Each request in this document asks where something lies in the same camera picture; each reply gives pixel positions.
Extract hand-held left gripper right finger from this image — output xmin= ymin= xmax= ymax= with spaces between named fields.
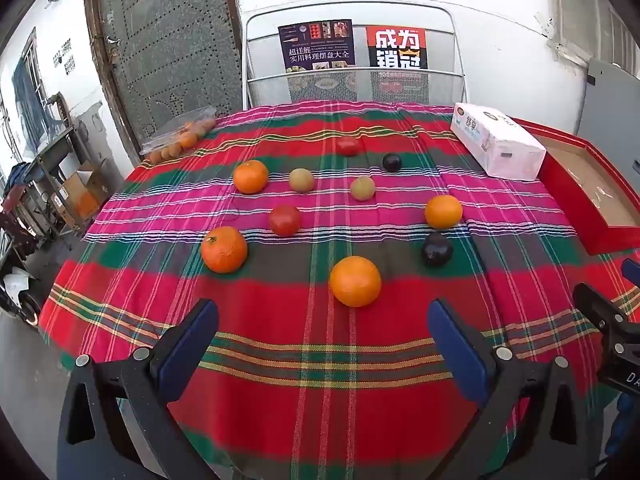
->
xmin=427 ymin=298 xmax=606 ymax=480

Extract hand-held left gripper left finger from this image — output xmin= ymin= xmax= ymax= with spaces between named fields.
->
xmin=57 ymin=298 xmax=221 ymax=480

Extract red cardboard tray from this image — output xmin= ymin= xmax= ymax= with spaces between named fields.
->
xmin=512 ymin=117 xmax=640 ymax=257

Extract orange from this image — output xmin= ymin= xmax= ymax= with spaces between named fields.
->
xmin=329 ymin=255 xmax=382 ymax=308
xmin=233 ymin=159 xmax=270 ymax=195
xmin=424 ymin=194 xmax=464 ymax=230
xmin=201 ymin=226 xmax=249 ymax=274

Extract greenish brown round fruit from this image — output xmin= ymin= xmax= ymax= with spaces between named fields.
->
xmin=288 ymin=168 xmax=316 ymax=193
xmin=350 ymin=176 xmax=376 ymax=202

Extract person's right hand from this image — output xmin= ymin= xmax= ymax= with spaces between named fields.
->
xmin=605 ymin=392 xmax=640 ymax=465

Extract plaid tablecloth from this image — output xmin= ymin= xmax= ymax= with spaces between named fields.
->
xmin=37 ymin=101 xmax=640 ymax=480

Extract grey electrical box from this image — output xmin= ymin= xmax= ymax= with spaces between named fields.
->
xmin=582 ymin=57 xmax=640 ymax=171

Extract white scooter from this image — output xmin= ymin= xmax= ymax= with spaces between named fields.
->
xmin=0 ymin=265 xmax=43 ymax=328

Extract cardboard box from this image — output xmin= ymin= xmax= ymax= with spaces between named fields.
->
xmin=59 ymin=160 xmax=108 ymax=221

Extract white tissue pack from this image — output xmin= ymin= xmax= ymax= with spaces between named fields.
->
xmin=450 ymin=102 xmax=547 ymax=181

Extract pile of small oranges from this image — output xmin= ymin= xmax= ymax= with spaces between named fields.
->
xmin=145 ymin=119 xmax=217 ymax=165

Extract clear bag of fruit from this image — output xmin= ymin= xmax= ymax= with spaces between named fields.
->
xmin=139 ymin=105 xmax=218 ymax=157

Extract metal shelf with boxes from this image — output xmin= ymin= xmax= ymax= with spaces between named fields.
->
xmin=30 ymin=92 xmax=81 ymax=241

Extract barred window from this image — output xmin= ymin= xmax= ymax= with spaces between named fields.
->
xmin=550 ymin=0 xmax=640 ymax=68

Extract white metal mesh rack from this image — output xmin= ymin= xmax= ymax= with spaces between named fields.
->
xmin=242 ymin=2 xmax=469 ymax=110

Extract studded metal door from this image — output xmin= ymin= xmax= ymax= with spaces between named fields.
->
xmin=84 ymin=0 xmax=244 ymax=153

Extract blue curtained window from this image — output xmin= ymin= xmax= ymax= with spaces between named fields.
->
xmin=10 ymin=27 xmax=56 ymax=136

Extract red and black book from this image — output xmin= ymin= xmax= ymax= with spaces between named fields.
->
xmin=365 ymin=25 xmax=430 ymax=103

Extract purple cookbook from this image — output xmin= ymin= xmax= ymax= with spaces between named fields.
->
xmin=278 ymin=19 xmax=359 ymax=103

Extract wall notices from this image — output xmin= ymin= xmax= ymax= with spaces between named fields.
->
xmin=52 ymin=37 xmax=76 ymax=76

